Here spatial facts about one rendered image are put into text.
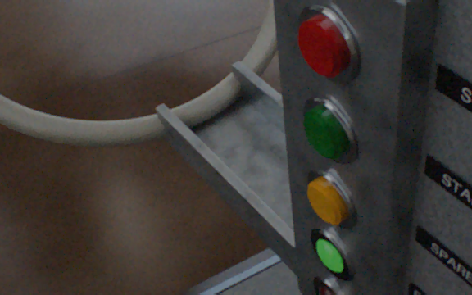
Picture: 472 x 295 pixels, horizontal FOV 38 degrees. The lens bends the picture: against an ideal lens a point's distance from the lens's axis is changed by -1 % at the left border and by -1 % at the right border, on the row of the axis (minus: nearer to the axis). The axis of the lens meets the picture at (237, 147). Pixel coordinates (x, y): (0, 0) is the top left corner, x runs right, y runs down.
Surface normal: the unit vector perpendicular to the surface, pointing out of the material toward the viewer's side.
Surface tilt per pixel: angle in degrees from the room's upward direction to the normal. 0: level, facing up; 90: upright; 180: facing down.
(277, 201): 2
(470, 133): 90
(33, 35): 0
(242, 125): 2
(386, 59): 90
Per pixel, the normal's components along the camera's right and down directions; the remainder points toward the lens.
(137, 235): -0.11, -0.69
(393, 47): -0.80, 0.49
